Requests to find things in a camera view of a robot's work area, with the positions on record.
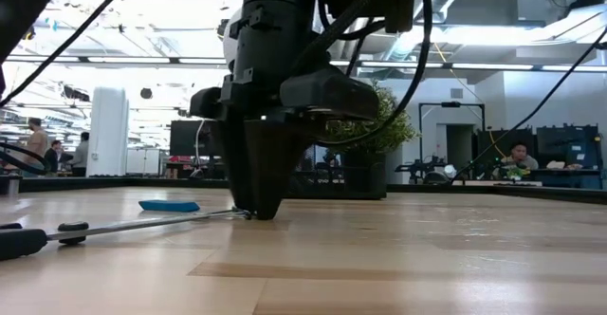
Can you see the person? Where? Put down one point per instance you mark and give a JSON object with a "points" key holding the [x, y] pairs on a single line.
{"points": [[37, 144], [519, 156], [81, 153], [53, 156]]}

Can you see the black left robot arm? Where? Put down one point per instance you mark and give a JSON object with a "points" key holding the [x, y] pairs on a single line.
{"points": [[280, 2]]}

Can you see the grey metal cylinder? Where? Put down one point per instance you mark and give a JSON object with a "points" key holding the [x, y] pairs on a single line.
{"points": [[12, 186]]}

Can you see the white column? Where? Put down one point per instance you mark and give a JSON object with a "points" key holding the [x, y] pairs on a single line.
{"points": [[108, 130]]}

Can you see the black mesh desk organizer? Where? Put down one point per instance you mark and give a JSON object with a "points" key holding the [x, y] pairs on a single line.
{"points": [[332, 187]]}

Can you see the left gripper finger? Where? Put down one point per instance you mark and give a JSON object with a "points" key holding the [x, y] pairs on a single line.
{"points": [[237, 163], [275, 163]]}

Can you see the black monitor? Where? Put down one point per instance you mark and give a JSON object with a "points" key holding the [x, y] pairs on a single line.
{"points": [[488, 144], [189, 139], [564, 144]]}

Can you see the small potted green plant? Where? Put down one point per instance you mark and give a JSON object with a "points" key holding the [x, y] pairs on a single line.
{"points": [[393, 130]]}

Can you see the black aluminium table frame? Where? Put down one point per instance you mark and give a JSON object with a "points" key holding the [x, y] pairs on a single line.
{"points": [[95, 183]]}

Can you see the black tubular stand frame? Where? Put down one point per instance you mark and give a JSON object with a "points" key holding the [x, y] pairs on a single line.
{"points": [[450, 104]]}

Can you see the metal scissors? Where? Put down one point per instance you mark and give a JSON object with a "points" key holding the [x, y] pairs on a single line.
{"points": [[19, 244]]}

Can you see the blue eraser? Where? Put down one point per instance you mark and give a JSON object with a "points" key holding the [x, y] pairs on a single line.
{"points": [[168, 206]]}

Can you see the black background robot arm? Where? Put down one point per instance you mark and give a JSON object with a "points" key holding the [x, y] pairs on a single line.
{"points": [[417, 168]]}

